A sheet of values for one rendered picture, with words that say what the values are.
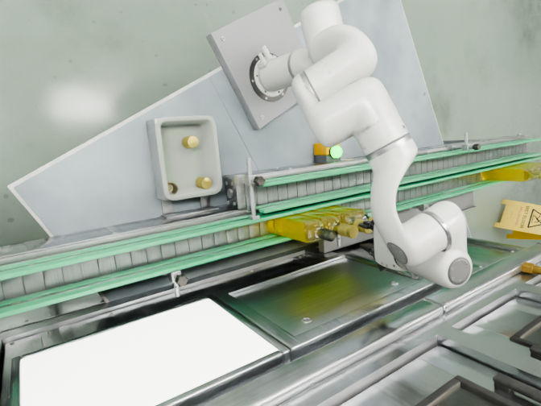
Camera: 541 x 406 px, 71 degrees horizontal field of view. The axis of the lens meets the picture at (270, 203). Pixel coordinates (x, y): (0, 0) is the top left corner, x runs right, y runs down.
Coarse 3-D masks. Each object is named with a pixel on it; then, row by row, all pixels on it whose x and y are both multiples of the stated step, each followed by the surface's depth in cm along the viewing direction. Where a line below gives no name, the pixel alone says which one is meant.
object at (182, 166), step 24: (168, 120) 100; (192, 120) 104; (168, 144) 108; (216, 144) 108; (168, 168) 109; (192, 168) 113; (216, 168) 110; (168, 192) 102; (192, 192) 108; (216, 192) 110
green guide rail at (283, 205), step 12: (516, 156) 188; (528, 156) 189; (456, 168) 160; (468, 168) 160; (408, 180) 139; (336, 192) 127; (348, 192) 123; (360, 192) 125; (276, 204) 114; (288, 204) 111; (300, 204) 112
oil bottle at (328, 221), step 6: (306, 216) 109; (312, 216) 107; (318, 216) 107; (324, 216) 106; (330, 216) 105; (324, 222) 102; (330, 222) 102; (336, 222) 103; (324, 228) 103; (330, 228) 102; (336, 234) 104
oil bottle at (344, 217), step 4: (324, 208) 117; (316, 212) 114; (320, 212) 112; (324, 212) 111; (328, 212) 111; (332, 212) 110; (336, 212) 110; (340, 212) 109; (344, 212) 109; (348, 212) 108; (336, 216) 107; (340, 216) 106; (344, 216) 106; (348, 216) 106; (352, 216) 107; (340, 220) 106; (344, 220) 105; (348, 220) 105
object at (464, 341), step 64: (320, 256) 129; (512, 256) 107; (64, 320) 95; (128, 320) 95; (384, 320) 78; (448, 320) 80; (512, 320) 81; (0, 384) 74; (256, 384) 61; (320, 384) 63; (384, 384) 64; (448, 384) 62; (512, 384) 59
